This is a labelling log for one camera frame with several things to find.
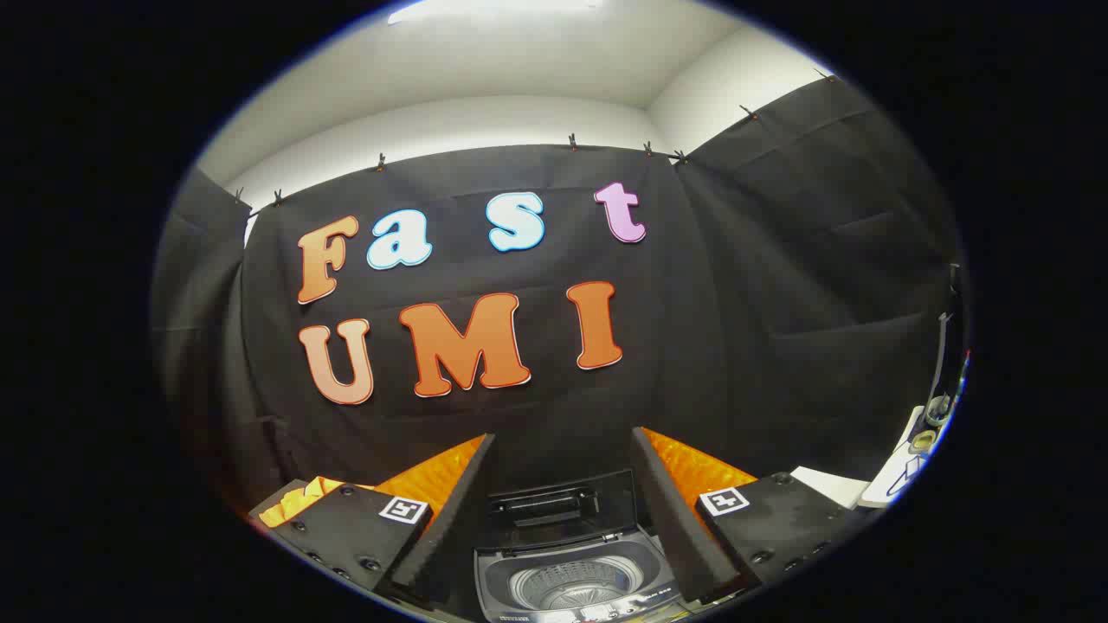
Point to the yellow polo shirt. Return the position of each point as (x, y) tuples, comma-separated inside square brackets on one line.
[(294, 502)]

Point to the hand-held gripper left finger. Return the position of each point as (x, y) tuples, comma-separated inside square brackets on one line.
[(459, 519)]

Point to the white board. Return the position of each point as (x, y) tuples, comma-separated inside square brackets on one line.
[(831, 486)]

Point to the grey washing machine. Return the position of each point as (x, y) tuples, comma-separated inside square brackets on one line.
[(571, 588)]

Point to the white device with blue mark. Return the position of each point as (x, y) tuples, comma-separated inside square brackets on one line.
[(900, 472)]

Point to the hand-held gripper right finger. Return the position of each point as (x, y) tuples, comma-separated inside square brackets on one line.
[(671, 519)]

